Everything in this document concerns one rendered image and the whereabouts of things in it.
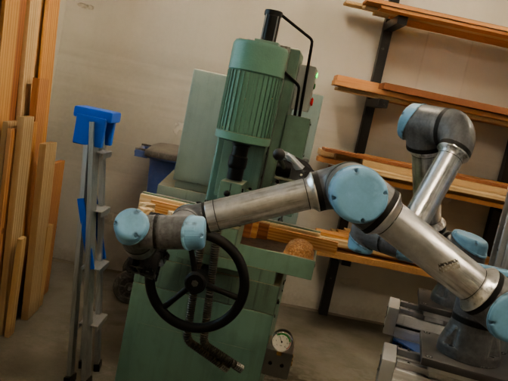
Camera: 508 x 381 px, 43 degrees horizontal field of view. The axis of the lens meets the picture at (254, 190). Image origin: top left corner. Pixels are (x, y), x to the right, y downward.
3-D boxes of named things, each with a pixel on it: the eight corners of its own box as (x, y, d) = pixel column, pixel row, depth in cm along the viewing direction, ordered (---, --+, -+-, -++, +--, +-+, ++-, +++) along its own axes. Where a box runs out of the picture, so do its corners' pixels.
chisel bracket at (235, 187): (215, 206, 201) (220, 180, 200) (222, 200, 215) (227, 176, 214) (237, 211, 200) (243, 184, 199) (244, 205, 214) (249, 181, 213)
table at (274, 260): (104, 240, 185) (108, 220, 184) (137, 224, 215) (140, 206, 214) (311, 289, 179) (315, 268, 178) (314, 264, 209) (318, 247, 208)
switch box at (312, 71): (290, 108, 227) (299, 63, 225) (292, 109, 237) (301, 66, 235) (307, 112, 226) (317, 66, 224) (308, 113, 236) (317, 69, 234)
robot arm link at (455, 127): (497, 130, 186) (419, 274, 173) (462, 124, 193) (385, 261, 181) (487, 105, 178) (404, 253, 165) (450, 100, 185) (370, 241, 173)
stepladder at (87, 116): (52, 386, 269) (69, 104, 254) (71, 363, 294) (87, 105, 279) (90, 390, 269) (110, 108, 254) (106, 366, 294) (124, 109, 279)
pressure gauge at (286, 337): (267, 355, 185) (273, 329, 184) (268, 351, 189) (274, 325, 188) (288, 360, 185) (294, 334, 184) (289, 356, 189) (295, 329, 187)
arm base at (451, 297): (475, 304, 211) (483, 275, 209) (480, 317, 196) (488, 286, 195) (429, 292, 214) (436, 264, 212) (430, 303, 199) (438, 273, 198)
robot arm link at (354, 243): (372, 259, 176) (382, 221, 174) (340, 247, 183) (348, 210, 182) (387, 258, 181) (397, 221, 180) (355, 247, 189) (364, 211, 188)
